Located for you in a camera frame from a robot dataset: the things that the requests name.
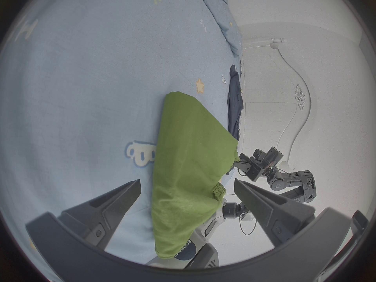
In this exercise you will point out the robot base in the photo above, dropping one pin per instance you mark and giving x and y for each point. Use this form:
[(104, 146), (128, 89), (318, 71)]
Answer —
[(202, 245)]

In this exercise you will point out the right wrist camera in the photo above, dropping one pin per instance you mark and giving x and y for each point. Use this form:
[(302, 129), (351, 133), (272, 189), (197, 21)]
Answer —
[(271, 156)]

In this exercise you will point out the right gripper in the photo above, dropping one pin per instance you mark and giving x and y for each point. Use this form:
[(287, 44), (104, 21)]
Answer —
[(255, 170)]

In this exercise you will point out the green shorts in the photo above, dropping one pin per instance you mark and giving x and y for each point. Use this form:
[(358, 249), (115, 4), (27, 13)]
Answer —
[(188, 157)]

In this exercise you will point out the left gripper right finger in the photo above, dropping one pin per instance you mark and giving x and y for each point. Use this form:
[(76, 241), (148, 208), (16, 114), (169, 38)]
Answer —
[(264, 207)]

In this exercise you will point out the pale blue quilt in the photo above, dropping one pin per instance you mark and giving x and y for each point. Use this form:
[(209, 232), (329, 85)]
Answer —
[(223, 19)]

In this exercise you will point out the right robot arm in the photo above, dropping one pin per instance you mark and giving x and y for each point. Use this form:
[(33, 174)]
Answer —
[(305, 186)]

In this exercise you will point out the dark blue garment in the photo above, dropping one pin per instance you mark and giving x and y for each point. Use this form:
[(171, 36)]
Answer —
[(235, 107)]

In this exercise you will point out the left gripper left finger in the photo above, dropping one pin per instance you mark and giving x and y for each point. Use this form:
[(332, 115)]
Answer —
[(114, 207)]

